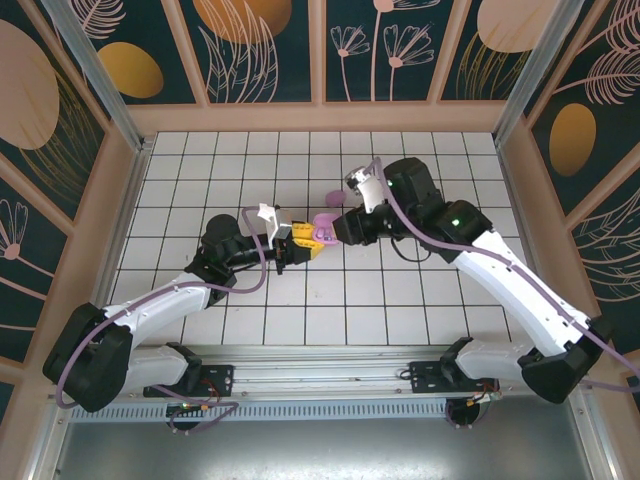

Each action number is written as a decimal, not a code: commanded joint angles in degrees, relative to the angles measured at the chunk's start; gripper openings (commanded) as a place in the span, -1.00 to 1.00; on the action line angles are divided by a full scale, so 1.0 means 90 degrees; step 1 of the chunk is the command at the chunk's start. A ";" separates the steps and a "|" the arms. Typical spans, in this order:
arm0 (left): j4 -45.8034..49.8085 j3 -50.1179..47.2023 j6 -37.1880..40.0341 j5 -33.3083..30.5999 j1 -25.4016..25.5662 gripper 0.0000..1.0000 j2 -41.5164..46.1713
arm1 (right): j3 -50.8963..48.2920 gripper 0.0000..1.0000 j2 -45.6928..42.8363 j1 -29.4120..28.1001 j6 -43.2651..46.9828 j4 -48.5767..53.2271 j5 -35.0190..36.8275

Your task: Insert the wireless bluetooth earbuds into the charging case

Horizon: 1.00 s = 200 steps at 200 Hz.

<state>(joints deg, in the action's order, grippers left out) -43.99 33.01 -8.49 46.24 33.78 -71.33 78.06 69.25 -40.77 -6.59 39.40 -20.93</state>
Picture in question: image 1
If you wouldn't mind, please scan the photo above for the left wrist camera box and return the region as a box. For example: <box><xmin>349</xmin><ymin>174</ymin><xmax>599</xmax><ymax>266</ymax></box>
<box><xmin>257</xmin><ymin>202</ymin><xmax>295</xmax><ymax>247</ymax></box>

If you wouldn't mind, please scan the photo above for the aluminium frame bar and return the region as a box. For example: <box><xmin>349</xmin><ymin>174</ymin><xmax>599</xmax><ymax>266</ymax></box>
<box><xmin>22</xmin><ymin>399</ymin><xmax>71</xmax><ymax>480</ymax></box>
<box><xmin>569</xmin><ymin>394</ymin><xmax>621</xmax><ymax>480</ymax></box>

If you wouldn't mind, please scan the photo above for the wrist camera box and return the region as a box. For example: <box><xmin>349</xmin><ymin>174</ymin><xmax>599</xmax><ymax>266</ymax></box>
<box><xmin>257</xmin><ymin>202</ymin><xmax>295</xmax><ymax>247</ymax></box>
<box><xmin>343</xmin><ymin>167</ymin><xmax>387</xmax><ymax>215</ymax></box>

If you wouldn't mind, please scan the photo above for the aluminium corner post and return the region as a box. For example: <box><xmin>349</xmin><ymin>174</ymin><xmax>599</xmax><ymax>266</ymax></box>
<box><xmin>42</xmin><ymin>0</ymin><xmax>151</xmax><ymax>154</ymax></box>
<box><xmin>492</xmin><ymin>0</ymin><xmax>574</xmax><ymax>146</ymax></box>

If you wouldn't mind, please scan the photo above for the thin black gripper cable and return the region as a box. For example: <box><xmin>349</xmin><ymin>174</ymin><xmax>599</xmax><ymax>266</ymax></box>
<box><xmin>387</xmin><ymin>238</ymin><xmax>432</xmax><ymax>263</ymax></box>

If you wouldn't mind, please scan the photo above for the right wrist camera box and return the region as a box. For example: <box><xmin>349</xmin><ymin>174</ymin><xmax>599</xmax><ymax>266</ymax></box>
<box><xmin>343</xmin><ymin>167</ymin><xmax>387</xmax><ymax>215</ymax></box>

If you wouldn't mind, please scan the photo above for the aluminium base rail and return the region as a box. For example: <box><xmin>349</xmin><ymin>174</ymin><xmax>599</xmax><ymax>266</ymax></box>
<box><xmin>49</xmin><ymin>343</ymin><xmax>594</xmax><ymax>401</ymax></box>

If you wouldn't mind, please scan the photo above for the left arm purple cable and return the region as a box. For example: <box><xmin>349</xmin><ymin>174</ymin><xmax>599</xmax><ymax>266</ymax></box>
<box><xmin>55</xmin><ymin>207</ymin><xmax>267</xmax><ymax>435</ymax></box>

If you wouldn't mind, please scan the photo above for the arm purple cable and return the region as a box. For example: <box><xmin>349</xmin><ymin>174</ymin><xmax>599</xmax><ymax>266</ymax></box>
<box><xmin>55</xmin><ymin>207</ymin><xmax>267</xmax><ymax>435</ymax></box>
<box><xmin>357</xmin><ymin>157</ymin><xmax>640</xmax><ymax>396</ymax></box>

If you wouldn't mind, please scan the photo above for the aluminium table side rail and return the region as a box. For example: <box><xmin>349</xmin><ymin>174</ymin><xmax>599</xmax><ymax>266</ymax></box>
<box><xmin>102</xmin><ymin>139</ymin><xmax>151</xmax><ymax>281</ymax></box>
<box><xmin>496</xmin><ymin>134</ymin><xmax>569</xmax><ymax>354</ymax></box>

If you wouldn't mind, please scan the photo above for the grey slotted cable duct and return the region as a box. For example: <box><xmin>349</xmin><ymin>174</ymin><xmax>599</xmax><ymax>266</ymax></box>
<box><xmin>67</xmin><ymin>397</ymin><xmax>451</xmax><ymax>424</ymax></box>

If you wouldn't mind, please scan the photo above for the black base cable hub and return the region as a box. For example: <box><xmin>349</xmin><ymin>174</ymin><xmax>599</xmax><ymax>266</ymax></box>
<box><xmin>446</xmin><ymin>392</ymin><xmax>503</xmax><ymax>430</ymax></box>
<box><xmin>164</xmin><ymin>399</ymin><xmax>224</xmax><ymax>436</ymax></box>

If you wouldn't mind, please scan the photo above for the grey metal sheet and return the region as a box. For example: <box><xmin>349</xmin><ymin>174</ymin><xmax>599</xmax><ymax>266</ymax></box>
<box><xmin>29</xmin><ymin>419</ymin><xmax>616</xmax><ymax>480</ymax></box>

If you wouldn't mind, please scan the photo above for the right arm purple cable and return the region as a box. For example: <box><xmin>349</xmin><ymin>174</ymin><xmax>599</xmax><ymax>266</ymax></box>
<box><xmin>357</xmin><ymin>157</ymin><xmax>640</xmax><ymax>396</ymax></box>

